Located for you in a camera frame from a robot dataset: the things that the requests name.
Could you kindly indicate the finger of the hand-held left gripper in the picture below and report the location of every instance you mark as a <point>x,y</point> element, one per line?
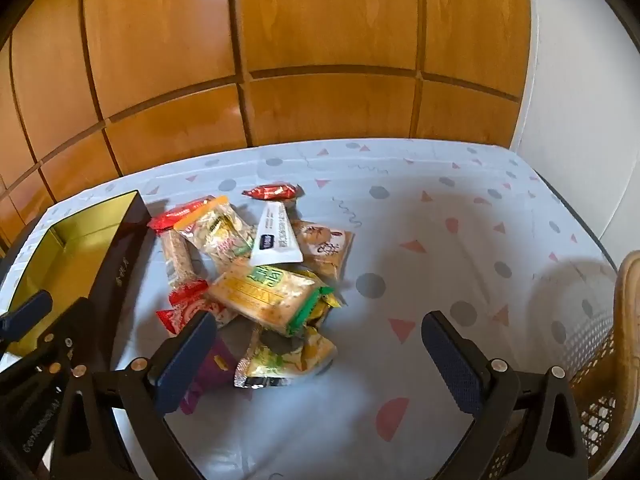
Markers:
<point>25,311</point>
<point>75,327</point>

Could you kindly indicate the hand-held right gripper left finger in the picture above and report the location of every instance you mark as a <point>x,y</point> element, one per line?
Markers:
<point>187,355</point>

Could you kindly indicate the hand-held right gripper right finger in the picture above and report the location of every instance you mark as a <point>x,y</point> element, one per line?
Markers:
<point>452,360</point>

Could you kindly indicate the purple packet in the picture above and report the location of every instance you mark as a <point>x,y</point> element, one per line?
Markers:
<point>207,375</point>

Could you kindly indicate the red white packet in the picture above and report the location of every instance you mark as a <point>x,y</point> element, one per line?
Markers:
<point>180,310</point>

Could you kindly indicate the gold tin box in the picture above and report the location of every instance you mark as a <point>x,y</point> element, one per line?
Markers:
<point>65,260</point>

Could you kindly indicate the grain bar clear packet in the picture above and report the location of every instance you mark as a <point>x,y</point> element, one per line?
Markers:
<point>178,257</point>

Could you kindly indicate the green yellow cracker packet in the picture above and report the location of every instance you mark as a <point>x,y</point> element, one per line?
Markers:
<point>265,295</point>

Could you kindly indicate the clear orange strip packet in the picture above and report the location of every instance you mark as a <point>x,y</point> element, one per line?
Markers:
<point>225,232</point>

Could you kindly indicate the red gold print packet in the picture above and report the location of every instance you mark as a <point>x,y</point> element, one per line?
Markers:
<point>167,219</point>

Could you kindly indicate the white sachet packet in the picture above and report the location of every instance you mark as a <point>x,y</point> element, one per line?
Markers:
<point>275,240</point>

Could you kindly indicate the brown cookie packet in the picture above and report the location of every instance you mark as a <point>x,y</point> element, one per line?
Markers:
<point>325,247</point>

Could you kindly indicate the small red candy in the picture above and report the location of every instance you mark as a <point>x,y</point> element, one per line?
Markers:
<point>272,191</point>

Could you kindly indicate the white patterned tablecloth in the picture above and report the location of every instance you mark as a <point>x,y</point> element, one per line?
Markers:
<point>425,260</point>

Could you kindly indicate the wicker chair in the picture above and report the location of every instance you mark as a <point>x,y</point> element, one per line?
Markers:
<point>627,335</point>

